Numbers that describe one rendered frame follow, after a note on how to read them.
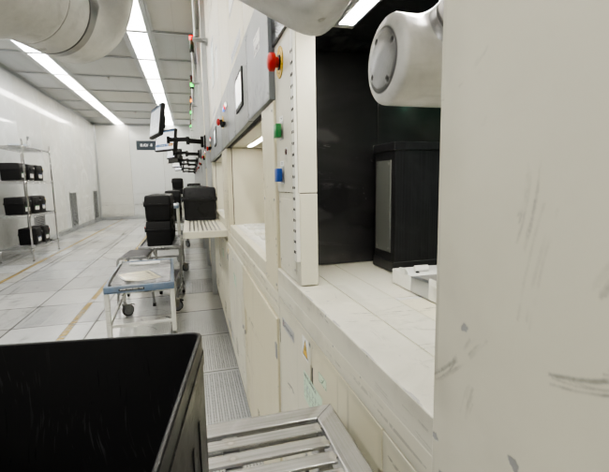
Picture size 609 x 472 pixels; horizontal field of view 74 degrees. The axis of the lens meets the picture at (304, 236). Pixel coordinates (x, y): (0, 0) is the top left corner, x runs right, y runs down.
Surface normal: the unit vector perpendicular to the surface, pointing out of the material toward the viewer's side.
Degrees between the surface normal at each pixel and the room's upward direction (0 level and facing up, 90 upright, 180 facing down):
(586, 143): 90
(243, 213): 90
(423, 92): 145
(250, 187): 90
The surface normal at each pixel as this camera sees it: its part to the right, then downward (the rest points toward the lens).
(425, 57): 0.27, 0.27
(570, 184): -0.96, 0.05
